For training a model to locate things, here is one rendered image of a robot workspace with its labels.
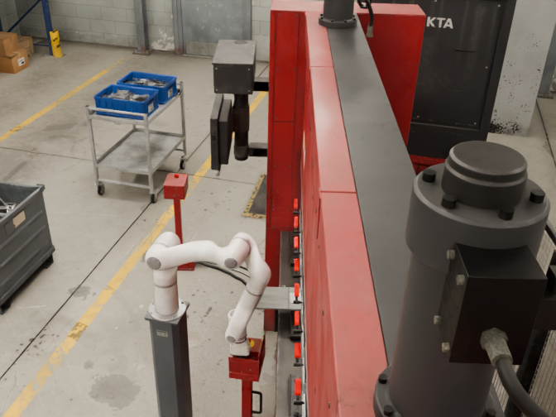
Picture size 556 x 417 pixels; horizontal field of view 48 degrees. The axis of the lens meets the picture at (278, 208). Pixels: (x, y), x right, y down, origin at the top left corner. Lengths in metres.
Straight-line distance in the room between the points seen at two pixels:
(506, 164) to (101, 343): 4.08
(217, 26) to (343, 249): 8.98
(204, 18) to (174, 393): 7.59
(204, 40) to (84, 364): 6.88
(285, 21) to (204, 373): 2.33
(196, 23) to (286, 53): 6.84
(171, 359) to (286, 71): 1.71
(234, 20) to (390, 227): 8.78
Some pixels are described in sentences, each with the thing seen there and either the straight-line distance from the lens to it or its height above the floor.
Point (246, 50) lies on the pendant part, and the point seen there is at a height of 1.95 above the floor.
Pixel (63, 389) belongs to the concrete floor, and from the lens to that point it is 4.44.
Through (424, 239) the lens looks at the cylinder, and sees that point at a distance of 0.84.
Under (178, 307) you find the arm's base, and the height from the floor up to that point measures 1.03.
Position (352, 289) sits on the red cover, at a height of 2.30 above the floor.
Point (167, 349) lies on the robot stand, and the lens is 3.39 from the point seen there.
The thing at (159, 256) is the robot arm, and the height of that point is 1.40.
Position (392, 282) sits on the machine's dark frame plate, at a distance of 1.37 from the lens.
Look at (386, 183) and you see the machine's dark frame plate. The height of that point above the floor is 2.30.
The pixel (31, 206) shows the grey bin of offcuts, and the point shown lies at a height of 0.62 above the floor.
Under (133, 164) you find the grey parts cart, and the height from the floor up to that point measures 0.33.
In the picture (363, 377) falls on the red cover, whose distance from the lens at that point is 1.15.
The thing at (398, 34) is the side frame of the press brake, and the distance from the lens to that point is 3.65.
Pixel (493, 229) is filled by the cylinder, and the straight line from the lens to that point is 0.80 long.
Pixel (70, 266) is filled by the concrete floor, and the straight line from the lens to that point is 5.49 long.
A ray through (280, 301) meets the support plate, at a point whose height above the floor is 1.00.
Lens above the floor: 3.11
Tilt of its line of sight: 31 degrees down
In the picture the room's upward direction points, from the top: 2 degrees clockwise
